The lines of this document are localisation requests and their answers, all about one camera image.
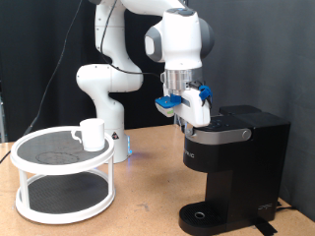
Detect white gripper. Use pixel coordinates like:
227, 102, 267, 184
172, 87, 212, 136

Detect black Keurig coffee machine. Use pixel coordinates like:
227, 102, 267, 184
178, 104, 291, 236

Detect white ceramic mug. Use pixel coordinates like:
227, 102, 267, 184
71, 118, 106, 152

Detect black tape strip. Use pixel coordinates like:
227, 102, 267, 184
252, 217, 279, 236

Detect white two-tier turntable stand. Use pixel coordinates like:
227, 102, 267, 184
9, 126, 116, 225

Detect black curtain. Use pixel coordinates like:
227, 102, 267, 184
0, 0, 182, 144

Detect blue-mounted wrist camera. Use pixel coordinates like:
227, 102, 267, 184
155, 93, 183, 118

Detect blue cable clip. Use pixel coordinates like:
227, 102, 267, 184
198, 85, 214, 103

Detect black power cord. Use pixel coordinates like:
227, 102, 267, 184
275, 200, 298, 212

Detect black camera cable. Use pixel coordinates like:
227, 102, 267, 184
0, 0, 165, 164

